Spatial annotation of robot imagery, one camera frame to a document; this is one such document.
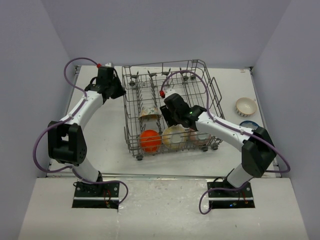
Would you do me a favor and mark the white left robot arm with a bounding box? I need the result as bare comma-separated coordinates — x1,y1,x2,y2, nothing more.
47,66,126,197

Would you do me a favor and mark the blue patterned bowl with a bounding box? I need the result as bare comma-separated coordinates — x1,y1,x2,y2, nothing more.
239,120,259,130

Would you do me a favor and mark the pink rimmed white bowl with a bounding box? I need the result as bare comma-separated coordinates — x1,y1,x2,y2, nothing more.
188,129,211,147

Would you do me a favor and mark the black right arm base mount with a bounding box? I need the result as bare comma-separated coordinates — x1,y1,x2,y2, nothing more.
208,182,256,210

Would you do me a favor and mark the grey wire dish rack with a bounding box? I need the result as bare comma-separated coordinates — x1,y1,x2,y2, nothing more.
122,59,224,161

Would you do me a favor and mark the floral white bowl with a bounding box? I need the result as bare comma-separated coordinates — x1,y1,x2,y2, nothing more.
138,107,162,122

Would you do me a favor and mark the orange bowl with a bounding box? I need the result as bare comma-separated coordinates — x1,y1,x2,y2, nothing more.
139,129,162,153

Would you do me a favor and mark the beige white bowl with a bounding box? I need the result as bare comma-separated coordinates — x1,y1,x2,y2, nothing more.
235,97,258,117

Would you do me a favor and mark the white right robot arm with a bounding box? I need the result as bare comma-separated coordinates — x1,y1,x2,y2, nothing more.
159,89,276,197

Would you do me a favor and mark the yellow rimmed white bowl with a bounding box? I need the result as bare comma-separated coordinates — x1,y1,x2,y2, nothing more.
162,125,188,150

